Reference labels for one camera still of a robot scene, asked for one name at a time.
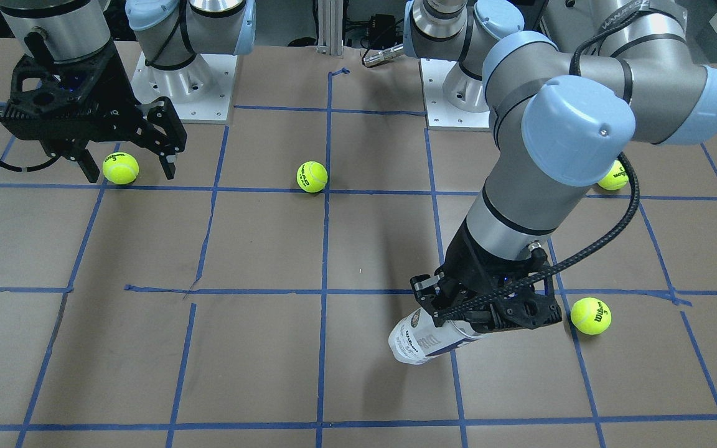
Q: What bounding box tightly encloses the tennis ball far top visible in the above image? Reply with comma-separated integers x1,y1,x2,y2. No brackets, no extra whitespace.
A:
102,151,139,185

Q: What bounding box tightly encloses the tennis ball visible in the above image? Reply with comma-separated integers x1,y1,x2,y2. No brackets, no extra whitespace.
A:
296,161,329,194
102,151,139,185
597,159,629,191
570,297,612,335

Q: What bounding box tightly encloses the tennis ball centre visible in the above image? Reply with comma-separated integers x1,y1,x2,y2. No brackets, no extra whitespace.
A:
570,297,612,335
296,161,329,194

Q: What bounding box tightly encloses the tennis ball upper middle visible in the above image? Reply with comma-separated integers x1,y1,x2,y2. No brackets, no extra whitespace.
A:
597,159,629,191

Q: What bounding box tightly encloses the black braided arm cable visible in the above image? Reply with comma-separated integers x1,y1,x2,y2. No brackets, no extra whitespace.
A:
439,12,645,320

